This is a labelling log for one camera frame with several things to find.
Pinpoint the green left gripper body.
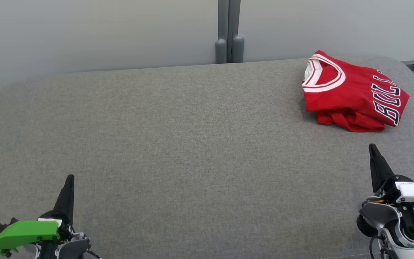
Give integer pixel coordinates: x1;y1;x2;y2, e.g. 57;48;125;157
0;212;73;253

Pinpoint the red shorts white trim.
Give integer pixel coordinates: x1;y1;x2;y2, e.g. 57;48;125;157
317;109;386;133

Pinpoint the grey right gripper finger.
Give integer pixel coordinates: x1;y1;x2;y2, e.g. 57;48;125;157
368;143;396;193

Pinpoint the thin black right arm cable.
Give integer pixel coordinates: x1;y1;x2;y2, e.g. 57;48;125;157
369;235;385;259

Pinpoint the grey double partition post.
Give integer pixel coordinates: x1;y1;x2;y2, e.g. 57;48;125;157
215;0;245;64

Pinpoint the red Bulls basketball jersey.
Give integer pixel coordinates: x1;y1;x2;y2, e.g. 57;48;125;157
301;50;410;127

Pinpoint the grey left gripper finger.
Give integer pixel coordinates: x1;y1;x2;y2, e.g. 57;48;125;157
53;174;75;224

